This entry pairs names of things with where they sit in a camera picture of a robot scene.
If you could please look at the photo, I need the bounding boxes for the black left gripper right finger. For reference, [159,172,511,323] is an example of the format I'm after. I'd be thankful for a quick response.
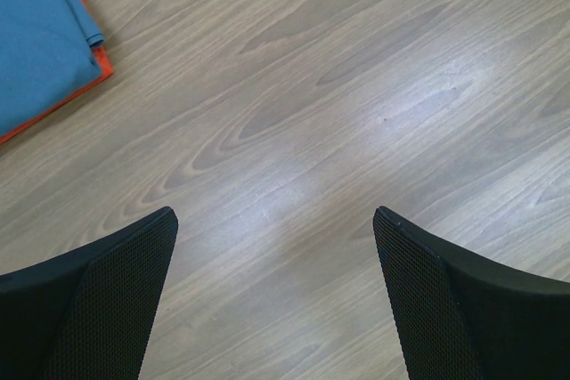
[373,206,569,379]

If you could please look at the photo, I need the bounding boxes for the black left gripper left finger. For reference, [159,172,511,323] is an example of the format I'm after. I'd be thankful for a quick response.
[1,206,178,379]

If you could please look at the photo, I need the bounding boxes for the folded blue t-shirt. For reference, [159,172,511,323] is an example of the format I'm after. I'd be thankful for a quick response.
[0,0,106,138]

